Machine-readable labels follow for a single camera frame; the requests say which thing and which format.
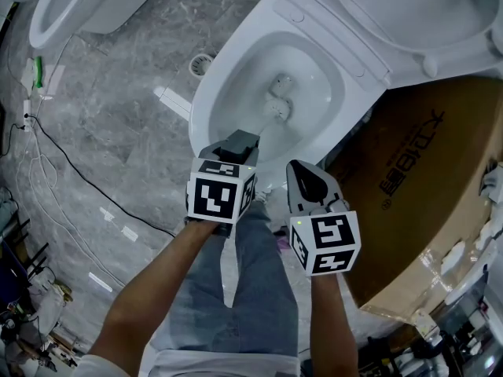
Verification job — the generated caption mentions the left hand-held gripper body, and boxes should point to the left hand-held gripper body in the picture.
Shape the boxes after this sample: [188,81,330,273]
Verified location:
[185,157,258,226]

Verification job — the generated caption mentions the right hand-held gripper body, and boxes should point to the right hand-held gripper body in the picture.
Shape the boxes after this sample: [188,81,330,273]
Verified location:
[288,196,362,278]

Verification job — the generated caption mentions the white toilet brush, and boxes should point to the white toilet brush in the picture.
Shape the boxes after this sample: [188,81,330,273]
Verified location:
[221,95,295,165]

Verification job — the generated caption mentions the white tankless toilet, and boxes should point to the white tankless toilet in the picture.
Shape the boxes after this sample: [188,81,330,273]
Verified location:
[187,0,503,190]

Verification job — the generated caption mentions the person's left forearm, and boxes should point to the person's left forearm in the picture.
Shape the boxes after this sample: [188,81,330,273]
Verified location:
[89,218,222,368]

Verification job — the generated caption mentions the person's right forearm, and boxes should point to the person's right forearm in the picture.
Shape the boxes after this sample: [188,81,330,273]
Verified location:
[308,273,361,377]

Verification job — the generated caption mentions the white two-piece toilet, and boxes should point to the white two-piece toilet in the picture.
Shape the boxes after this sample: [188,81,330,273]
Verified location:
[443,241,503,308]

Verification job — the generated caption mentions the white toilet with tank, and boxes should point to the white toilet with tank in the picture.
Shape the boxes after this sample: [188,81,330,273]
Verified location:
[28,0,172,51]

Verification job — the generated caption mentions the person's blue jeans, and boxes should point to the person's blue jeans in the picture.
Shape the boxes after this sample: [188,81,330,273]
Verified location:
[167,200,300,357]

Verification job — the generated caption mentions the large cardboard box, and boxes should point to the large cardboard box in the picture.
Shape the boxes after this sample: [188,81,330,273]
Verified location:
[325,76,503,324]

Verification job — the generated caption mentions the flat white tissue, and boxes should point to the flat white tissue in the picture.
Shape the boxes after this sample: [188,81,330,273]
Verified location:
[439,239,469,277]

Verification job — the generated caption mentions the crumpled white tissue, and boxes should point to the crumpled white tissue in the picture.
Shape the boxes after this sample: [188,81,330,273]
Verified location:
[473,216,498,251]

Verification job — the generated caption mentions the person's white shirt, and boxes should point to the person's white shirt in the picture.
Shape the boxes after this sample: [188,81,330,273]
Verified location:
[74,347,303,377]

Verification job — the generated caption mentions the white power strip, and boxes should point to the white power strip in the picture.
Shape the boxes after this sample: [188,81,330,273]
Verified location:
[21,98,33,134]

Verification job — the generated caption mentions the black metal rack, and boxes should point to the black metal rack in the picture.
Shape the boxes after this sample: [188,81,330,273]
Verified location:
[0,218,50,280]

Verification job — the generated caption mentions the white packet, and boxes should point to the white packet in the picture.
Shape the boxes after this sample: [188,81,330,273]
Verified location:
[20,57,36,88]

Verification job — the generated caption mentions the black cable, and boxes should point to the black cable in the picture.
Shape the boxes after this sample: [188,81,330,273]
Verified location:
[0,114,177,239]

